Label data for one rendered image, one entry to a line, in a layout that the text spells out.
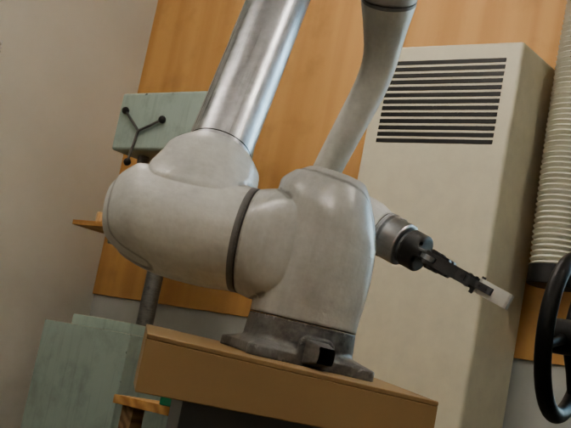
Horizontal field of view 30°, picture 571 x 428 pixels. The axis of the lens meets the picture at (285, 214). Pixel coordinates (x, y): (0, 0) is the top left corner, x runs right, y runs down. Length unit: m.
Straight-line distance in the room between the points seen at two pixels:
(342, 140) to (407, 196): 1.46
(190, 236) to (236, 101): 0.25
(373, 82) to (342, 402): 0.79
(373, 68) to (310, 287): 0.62
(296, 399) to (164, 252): 0.32
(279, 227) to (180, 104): 2.37
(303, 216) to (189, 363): 0.29
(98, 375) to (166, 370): 2.27
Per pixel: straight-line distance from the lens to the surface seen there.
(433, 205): 3.33
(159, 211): 1.49
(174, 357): 1.29
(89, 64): 4.55
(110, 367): 3.51
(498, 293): 2.00
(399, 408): 1.33
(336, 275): 1.44
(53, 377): 3.71
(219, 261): 1.47
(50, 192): 4.42
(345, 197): 1.46
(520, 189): 3.37
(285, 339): 1.44
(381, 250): 2.07
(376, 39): 1.92
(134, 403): 2.94
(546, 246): 3.26
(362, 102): 1.95
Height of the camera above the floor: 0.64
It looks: 9 degrees up
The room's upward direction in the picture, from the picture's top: 11 degrees clockwise
